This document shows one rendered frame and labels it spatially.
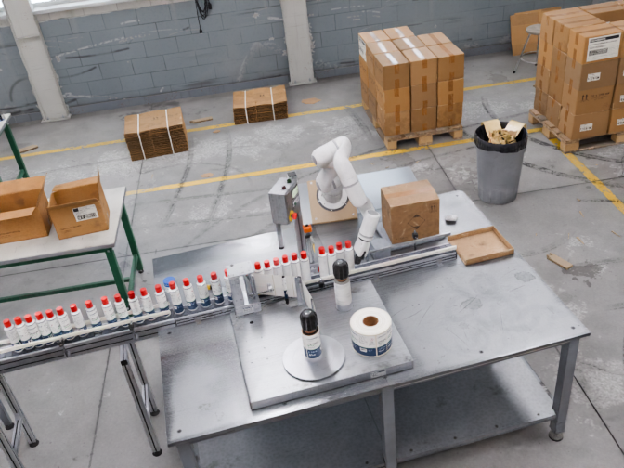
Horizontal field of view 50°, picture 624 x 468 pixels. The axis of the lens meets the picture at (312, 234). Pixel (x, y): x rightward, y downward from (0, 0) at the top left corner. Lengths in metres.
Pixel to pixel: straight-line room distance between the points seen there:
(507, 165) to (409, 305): 2.46
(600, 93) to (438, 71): 1.50
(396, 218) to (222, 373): 1.38
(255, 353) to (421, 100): 4.08
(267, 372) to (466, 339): 1.01
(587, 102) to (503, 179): 1.28
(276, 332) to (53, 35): 6.15
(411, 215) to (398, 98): 2.94
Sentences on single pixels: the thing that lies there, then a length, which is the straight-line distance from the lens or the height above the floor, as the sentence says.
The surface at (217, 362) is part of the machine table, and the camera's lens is 3.46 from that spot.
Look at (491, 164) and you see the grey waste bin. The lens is 5.81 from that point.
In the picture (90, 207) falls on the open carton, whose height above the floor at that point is 0.98.
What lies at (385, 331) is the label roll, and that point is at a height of 1.02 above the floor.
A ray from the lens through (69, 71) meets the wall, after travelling 9.01.
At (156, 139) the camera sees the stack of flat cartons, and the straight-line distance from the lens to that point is 7.45.
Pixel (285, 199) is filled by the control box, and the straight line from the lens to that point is 3.44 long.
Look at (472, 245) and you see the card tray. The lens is 4.07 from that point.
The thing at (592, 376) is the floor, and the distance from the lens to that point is 4.55.
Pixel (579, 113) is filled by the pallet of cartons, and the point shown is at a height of 0.41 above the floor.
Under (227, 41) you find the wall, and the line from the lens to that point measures 8.71.
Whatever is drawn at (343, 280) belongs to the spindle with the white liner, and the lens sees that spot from 3.43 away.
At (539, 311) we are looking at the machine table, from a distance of 3.65.
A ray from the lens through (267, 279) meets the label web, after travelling 3.58.
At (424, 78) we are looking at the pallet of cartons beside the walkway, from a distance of 6.78.
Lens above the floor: 3.20
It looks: 34 degrees down
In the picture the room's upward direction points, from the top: 7 degrees counter-clockwise
